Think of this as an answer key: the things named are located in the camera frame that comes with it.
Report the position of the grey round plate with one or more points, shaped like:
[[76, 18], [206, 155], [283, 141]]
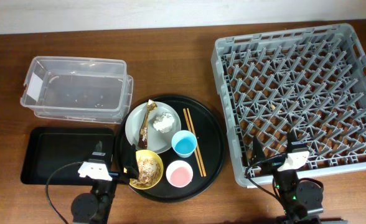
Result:
[[157, 141]]

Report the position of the clear plastic waste bin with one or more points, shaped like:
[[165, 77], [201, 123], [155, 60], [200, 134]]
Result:
[[95, 90]]

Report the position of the rice and food scraps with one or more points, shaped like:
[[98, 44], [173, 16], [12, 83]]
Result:
[[149, 173]]

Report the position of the light blue cup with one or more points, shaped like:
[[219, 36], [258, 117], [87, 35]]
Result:
[[184, 143]]

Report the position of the grey plastic dishwasher rack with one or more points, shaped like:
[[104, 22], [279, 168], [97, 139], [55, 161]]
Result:
[[311, 81]]

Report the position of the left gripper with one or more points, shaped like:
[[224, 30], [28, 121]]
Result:
[[132, 170]]

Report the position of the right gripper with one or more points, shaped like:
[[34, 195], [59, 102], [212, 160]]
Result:
[[258, 155]]

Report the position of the white tissue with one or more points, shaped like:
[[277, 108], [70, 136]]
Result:
[[164, 123]]

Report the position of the brown gold snack wrapper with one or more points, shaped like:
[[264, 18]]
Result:
[[143, 132]]

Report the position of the pink cup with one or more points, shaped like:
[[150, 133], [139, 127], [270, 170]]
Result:
[[179, 174]]

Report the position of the black rectangular tray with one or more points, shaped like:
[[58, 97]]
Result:
[[50, 148]]

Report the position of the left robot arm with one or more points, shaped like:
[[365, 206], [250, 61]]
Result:
[[95, 206]]

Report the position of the round black serving tray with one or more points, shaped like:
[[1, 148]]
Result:
[[212, 147]]

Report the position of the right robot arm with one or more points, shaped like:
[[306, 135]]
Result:
[[301, 199]]

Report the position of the yellow bowl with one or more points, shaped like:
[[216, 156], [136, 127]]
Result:
[[130, 164]]

